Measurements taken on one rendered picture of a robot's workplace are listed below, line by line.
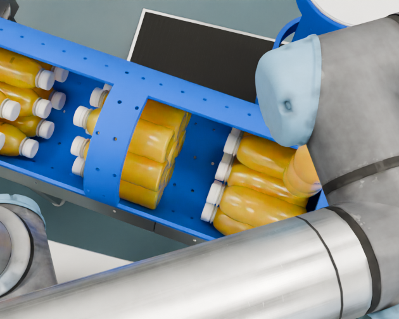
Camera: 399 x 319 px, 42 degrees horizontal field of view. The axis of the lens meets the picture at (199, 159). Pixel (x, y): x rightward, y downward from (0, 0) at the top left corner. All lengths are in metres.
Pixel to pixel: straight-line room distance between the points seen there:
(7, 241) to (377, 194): 0.43
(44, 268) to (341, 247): 0.46
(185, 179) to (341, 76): 0.82
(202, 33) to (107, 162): 1.36
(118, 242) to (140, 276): 1.82
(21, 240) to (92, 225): 1.49
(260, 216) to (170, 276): 0.69
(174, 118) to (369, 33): 0.65
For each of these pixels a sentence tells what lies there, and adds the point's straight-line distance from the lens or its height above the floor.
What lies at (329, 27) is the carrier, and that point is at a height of 1.00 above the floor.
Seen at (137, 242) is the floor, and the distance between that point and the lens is 2.11.
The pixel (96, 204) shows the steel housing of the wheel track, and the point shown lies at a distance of 1.25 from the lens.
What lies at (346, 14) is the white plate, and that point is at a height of 1.04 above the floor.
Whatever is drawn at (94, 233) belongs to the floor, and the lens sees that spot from 2.13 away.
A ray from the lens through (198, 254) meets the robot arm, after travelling 0.31.
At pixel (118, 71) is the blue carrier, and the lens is 0.97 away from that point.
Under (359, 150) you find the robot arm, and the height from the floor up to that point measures 1.76.
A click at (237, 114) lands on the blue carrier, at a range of 0.93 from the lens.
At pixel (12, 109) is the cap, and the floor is 1.13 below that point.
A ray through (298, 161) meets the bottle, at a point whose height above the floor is 1.38.
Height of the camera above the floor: 2.08
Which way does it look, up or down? 75 degrees down
